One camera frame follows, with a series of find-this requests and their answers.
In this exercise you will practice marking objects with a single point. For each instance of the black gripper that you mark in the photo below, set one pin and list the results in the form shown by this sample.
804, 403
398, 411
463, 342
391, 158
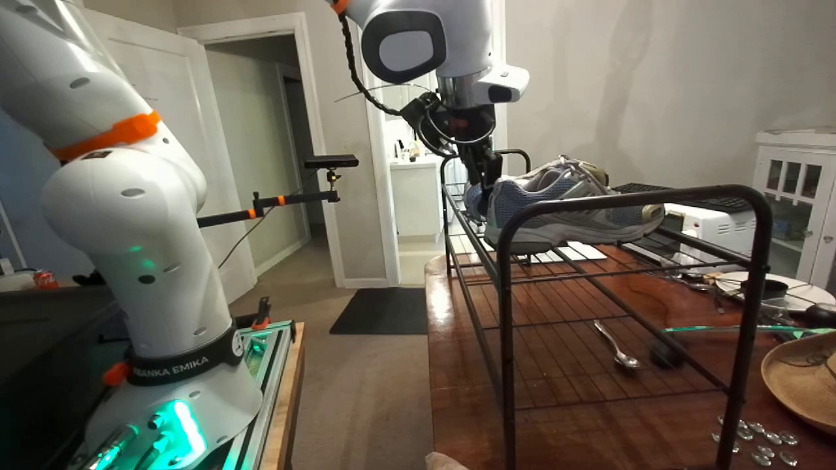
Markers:
476, 138

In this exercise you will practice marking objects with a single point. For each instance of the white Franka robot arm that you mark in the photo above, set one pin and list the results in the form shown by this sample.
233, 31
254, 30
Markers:
133, 217

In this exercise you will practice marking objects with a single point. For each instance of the dark door mat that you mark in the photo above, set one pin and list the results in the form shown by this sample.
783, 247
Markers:
382, 311

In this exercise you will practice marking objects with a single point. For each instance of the metal spoon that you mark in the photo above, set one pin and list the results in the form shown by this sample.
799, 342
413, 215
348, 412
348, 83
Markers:
622, 356

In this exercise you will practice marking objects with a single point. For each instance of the white box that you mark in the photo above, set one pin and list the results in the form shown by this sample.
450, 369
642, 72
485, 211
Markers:
720, 228

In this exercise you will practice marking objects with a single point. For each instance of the green tube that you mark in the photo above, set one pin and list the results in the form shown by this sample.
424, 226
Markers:
689, 329

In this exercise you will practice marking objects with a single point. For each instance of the white plate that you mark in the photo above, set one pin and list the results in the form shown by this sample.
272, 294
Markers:
740, 282

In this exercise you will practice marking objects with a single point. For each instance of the wooden workbench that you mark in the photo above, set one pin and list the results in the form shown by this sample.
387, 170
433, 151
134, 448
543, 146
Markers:
285, 399

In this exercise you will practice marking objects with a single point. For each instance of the white cabinet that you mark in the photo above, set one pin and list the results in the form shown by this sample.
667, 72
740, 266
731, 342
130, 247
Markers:
794, 200

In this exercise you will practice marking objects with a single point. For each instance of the white door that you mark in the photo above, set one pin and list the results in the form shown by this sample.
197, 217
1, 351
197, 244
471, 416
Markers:
173, 130

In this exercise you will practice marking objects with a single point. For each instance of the clear glass bead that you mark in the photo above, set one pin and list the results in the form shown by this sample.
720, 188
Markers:
775, 436
747, 429
765, 452
787, 457

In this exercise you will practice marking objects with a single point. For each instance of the black controller box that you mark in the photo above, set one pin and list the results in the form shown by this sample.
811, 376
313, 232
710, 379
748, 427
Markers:
42, 365

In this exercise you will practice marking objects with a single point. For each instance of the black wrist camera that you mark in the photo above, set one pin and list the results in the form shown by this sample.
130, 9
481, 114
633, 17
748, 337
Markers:
428, 119

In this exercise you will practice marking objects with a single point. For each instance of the black camera on boom stand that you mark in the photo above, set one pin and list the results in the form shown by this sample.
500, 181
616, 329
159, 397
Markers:
330, 159

